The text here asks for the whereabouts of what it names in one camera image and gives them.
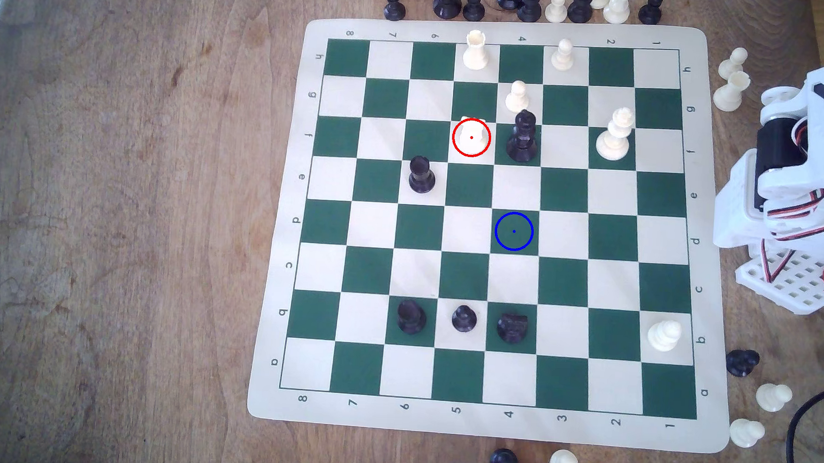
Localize white chess queen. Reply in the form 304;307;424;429
594;106;635;163

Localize black rook bottom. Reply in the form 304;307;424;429
496;312;530;346

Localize black chess knight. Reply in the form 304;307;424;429
725;348;761;380

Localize black chess queen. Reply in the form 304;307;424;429
505;108;541;164

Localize white chess rook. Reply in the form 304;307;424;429
461;29;492;72
454;115;491;158

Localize red black white servo cable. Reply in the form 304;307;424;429
758;183;824;286

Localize white chess bishop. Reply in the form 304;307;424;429
646;319;683;354

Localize green and cream chess mat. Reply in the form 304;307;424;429
245;4;752;456

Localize black chess rook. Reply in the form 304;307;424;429
396;299;428;336

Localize white perforated base plate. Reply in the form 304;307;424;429
732;238;824;318

